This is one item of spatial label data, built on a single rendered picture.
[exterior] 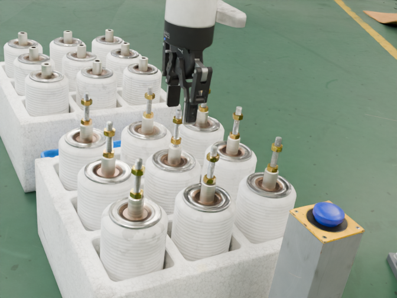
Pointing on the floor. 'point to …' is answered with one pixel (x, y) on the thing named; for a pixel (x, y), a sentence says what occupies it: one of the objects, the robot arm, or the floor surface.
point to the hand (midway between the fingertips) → (181, 107)
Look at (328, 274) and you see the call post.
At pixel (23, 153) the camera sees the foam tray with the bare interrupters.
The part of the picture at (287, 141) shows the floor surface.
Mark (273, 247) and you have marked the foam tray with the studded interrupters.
